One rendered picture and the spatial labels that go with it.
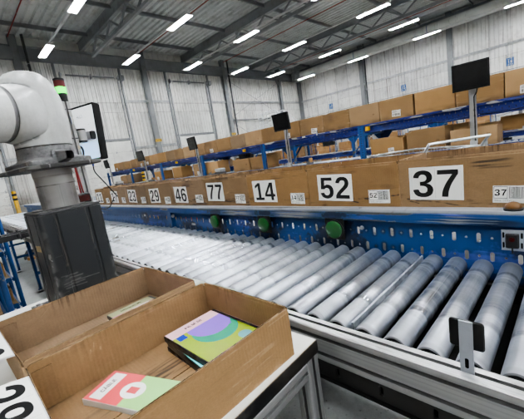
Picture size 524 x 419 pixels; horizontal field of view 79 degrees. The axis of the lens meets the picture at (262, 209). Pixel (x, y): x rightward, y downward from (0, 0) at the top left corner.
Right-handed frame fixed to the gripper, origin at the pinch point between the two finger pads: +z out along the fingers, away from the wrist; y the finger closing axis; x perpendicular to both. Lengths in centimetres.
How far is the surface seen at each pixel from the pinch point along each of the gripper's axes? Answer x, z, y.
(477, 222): 8, 80, -163
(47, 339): 19, -14, -86
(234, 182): -7, 86, -52
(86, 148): -37, 36, 8
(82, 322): 19, -5, -86
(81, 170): -25.2, 28.5, -1.0
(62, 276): 7, -5, -75
